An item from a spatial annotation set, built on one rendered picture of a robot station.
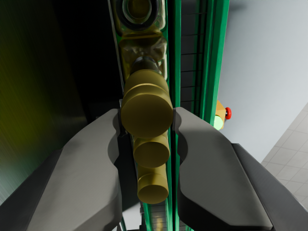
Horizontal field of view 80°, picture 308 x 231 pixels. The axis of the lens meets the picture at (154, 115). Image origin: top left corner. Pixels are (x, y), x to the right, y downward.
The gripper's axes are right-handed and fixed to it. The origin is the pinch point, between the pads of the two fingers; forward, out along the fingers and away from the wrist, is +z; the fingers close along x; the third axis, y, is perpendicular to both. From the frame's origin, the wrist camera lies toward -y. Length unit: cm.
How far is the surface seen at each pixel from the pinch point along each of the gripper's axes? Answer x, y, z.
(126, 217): -9, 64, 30
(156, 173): 0.8, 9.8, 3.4
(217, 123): 20.1, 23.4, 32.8
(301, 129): 138, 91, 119
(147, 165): -0.1, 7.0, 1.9
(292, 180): 157, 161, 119
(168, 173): 5.1, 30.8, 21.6
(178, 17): 5.2, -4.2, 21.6
